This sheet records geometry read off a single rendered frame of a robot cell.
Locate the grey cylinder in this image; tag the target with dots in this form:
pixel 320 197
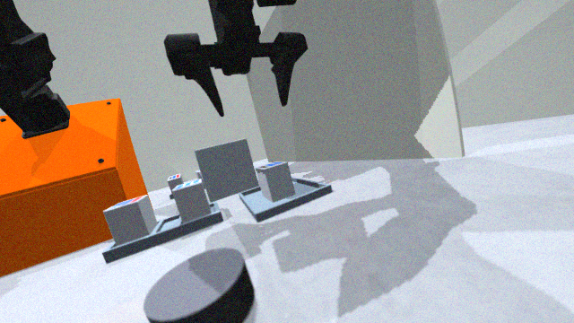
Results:
pixel 211 287

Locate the light blue square tray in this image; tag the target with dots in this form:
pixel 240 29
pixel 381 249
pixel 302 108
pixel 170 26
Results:
pixel 262 209

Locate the white flat panel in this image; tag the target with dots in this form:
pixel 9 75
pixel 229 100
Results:
pixel 375 83

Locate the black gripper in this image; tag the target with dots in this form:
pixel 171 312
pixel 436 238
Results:
pixel 238 37

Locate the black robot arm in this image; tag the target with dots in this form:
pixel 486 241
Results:
pixel 25 64

